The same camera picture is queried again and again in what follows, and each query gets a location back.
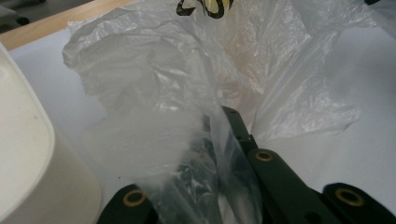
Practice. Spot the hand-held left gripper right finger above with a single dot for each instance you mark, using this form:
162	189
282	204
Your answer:
239	127

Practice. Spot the clear plastic bag yellow face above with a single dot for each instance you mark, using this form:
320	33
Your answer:
155	77

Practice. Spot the white plastic storage bin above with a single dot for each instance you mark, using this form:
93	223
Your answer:
31	155

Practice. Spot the white board sheet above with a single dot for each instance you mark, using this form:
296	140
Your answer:
358	93

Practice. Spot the wooden table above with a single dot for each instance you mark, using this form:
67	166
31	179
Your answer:
46	29

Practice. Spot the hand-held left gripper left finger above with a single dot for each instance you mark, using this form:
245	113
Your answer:
205	146

